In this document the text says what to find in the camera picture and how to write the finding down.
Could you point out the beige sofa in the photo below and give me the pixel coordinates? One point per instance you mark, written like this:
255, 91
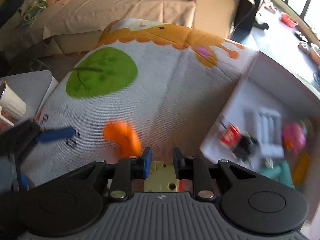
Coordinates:
46, 27

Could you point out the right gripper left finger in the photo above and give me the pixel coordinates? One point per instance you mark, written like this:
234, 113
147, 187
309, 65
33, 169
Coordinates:
129, 169

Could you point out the red bowl on sill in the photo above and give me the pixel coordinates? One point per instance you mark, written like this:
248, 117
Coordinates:
288, 20

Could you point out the colourful printed play mat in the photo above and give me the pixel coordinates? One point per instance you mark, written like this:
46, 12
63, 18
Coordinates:
167, 82

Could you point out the grey battery holder tray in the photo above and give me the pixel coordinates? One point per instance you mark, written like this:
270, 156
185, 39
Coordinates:
264, 124

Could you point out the red black doll keychain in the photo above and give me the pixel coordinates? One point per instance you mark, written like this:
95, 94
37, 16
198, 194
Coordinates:
242, 145

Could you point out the pink round toy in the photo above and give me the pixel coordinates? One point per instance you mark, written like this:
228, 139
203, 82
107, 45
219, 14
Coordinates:
294, 136

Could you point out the white mug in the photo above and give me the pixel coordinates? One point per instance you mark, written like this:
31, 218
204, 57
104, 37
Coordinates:
12, 104

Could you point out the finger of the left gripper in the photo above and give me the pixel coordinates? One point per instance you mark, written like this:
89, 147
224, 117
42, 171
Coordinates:
55, 134

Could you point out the green toy figure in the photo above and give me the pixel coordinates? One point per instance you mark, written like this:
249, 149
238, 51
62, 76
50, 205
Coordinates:
280, 172

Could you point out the orange plastic half shell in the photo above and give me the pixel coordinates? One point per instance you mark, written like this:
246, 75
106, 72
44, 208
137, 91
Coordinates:
125, 136

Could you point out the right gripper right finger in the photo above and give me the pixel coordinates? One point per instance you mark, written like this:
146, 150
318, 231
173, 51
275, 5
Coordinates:
196, 170

